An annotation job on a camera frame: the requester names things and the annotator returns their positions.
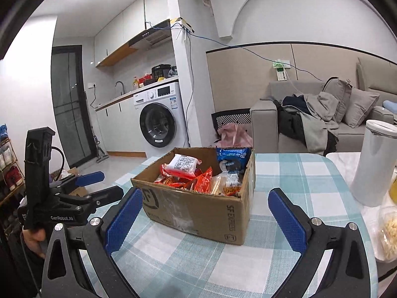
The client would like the white red snack pack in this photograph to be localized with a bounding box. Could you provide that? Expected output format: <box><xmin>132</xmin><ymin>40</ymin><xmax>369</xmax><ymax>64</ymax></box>
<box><xmin>163</xmin><ymin>154</ymin><xmax>202</xmax><ymax>180</ymax></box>

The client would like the blue oreo snack pack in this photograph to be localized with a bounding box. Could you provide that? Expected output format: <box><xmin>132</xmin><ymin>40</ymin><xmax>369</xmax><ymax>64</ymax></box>
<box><xmin>216</xmin><ymin>147</ymin><xmax>251</xmax><ymax>174</ymax></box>

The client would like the left hand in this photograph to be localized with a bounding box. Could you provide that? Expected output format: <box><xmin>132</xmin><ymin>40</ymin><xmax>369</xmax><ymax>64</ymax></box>
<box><xmin>22</xmin><ymin>229</ymin><xmax>46</xmax><ymax>259</ymax></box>

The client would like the small cardboard box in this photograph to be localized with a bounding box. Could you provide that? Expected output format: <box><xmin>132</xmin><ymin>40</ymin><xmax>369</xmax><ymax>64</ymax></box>
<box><xmin>50</xmin><ymin>168</ymin><xmax>88</xmax><ymax>197</ymax></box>

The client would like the teal plaid tablecloth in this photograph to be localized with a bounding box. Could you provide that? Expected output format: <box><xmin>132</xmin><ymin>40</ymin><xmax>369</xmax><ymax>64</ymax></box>
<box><xmin>80</xmin><ymin>152</ymin><xmax>380</xmax><ymax>298</ymax></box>

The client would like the red oreo snack pack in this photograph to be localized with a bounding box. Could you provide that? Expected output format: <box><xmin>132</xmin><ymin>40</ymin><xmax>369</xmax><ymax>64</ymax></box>
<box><xmin>154</xmin><ymin>163</ymin><xmax>195</xmax><ymax>188</ymax></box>

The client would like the yellow plastic bag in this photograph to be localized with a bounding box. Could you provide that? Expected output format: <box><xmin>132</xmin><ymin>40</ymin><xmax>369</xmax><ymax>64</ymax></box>
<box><xmin>389</xmin><ymin>178</ymin><xmax>397</xmax><ymax>205</ymax></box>

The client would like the red snack bag in box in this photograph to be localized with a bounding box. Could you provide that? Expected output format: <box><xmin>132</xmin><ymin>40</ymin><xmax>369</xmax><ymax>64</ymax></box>
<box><xmin>190</xmin><ymin>167</ymin><xmax>213</xmax><ymax>194</ymax></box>

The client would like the white cylindrical bin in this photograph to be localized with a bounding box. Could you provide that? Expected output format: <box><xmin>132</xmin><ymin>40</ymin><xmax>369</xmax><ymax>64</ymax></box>
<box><xmin>350</xmin><ymin>120</ymin><xmax>397</xmax><ymax>207</ymax></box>

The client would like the white washing machine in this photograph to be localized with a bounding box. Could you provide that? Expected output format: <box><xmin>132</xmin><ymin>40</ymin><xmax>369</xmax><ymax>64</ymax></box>
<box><xmin>133</xmin><ymin>80</ymin><xmax>190</xmax><ymax>158</ymax></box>

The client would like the brown SF cardboard box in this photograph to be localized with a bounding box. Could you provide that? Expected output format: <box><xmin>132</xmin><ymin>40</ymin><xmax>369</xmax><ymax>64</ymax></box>
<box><xmin>131</xmin><ymin>147</ymin><xmax>255</xmax><ymax>246</ymax></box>

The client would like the orange noodle snack bag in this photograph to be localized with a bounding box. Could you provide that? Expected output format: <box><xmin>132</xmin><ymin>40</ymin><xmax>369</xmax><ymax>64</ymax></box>
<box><xmin>210</xmin><ymin>172</ymin><xmax>242</xmax><ymax>196</ymax></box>

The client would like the black rice cooker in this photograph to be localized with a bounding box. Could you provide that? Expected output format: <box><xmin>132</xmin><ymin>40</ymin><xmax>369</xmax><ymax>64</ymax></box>
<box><xmin>151</xmin><ymin>64</ymin><xmax>172</xmax><ymax>81</ymax></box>

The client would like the pink cloth pile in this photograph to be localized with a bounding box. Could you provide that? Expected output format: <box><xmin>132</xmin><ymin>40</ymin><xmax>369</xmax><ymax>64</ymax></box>
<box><xmin>215</xmin><ymin>122</ymin><xmax>253</xmax><ymax>148</ymax></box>

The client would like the grey jacket on sofa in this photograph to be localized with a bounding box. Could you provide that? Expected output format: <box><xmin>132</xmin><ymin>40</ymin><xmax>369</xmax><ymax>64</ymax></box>
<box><xmin>272</xmin><ymin>92</ymin><xmax>339</xmax><ymax>155</ymax></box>

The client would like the range hood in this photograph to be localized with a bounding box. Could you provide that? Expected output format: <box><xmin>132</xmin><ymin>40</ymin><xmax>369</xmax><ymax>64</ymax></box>
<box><xmin>128</xmin><ymin>19</ymin><xmax>172</xmax><ymax>50</ymax></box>

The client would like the grey cushion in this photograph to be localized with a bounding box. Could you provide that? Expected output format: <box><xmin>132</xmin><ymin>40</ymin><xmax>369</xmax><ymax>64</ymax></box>
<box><xmin>343</xmin><ymin>88</ymin><xmax>380</xmax><ymax>128</ymax></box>

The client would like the light blue pillow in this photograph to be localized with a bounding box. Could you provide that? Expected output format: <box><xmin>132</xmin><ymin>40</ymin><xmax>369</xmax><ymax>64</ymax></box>
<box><xmin>383</xmin><ymin>100</ymin><xmax>397</xmax><ymax>114</ymax></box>

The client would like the black patterned basket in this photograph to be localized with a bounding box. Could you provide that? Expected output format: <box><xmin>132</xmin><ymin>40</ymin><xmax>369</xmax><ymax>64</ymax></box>
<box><xmin>211</xmin><ymin>108</ymin><xmax>252</xmax><ymax>136</ymax></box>

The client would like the white power strip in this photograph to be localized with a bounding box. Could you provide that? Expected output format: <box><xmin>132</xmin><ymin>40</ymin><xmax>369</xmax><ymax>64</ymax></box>
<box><xmin>272</xmin><ymin>59</ymin><xmax>291</xmax><ymax>81</ymax></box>

